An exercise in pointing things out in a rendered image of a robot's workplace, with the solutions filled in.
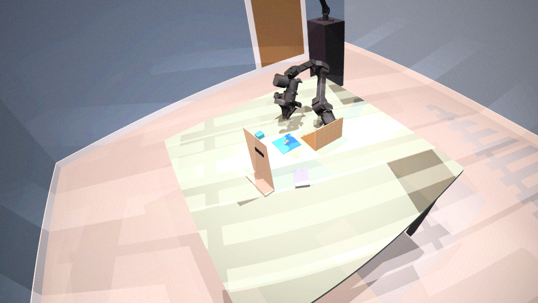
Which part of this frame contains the blue flat square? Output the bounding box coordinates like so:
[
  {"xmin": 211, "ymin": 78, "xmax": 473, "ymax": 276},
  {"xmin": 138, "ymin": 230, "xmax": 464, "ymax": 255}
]
[{"xmin": 272, "ymin": 134, "xmax": 301, "ymax": 154}]

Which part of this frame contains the teal cube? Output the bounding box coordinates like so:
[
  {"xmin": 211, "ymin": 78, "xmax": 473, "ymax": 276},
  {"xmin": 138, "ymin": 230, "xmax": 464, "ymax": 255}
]
[{"xmin": 255, "ymin": 130, "xmax": 265, "ymax": 140}]

